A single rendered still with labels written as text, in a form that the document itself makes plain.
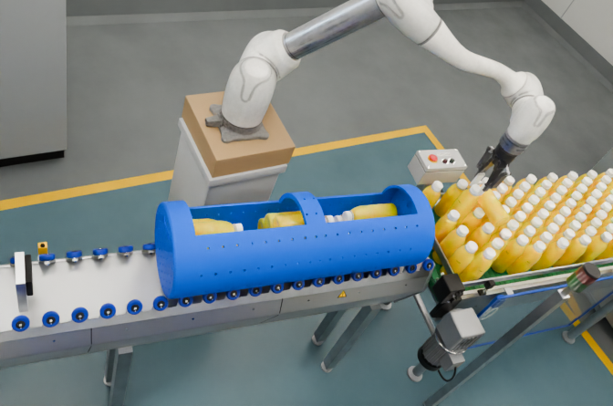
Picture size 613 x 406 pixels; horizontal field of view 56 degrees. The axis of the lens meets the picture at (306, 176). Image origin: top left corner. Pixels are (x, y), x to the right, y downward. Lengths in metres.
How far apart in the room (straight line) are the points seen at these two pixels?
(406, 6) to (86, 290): 1.25
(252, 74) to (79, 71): 2.14
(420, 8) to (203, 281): 0.99
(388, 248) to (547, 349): 1.94
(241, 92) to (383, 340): 1.67
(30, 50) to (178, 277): 1.51
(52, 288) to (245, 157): 0.75
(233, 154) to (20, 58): 1.20
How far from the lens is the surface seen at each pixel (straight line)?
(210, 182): 2.08
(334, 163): 3.75
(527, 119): 1.97
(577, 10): 6.56
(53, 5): 2.72
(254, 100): 1.97
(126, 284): 1.88
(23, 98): 3.02
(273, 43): 2.09
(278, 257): 1.72
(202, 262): 1.64
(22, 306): 1.82
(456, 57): 1.84
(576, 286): 2.20
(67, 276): 1.90
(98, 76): 3.92
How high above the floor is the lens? 2.56
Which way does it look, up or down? 45 degrees down
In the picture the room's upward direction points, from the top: 24 degrees clockwise
